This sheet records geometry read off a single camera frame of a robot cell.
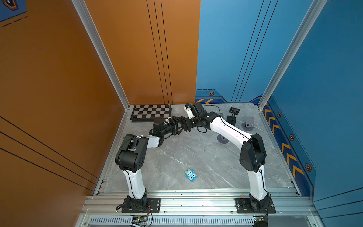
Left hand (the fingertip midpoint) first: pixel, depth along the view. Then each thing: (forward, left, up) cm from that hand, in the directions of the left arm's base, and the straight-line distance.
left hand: (185, 119), depth 90 cm
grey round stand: (+5, -46, -12) cm, 48 cm away
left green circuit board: (-51, +24, -19) cm, 60 cm away
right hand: (-1, 0, -1) cm, 2 cm away
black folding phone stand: (+9, -34, -10) cm, 37 cm away
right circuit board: (-51, -39, -19) cm, 67 cm away
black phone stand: (-5, +5, -4) cm, 8 cm away
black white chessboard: (+17, +31, -14) cm, 38 cm away
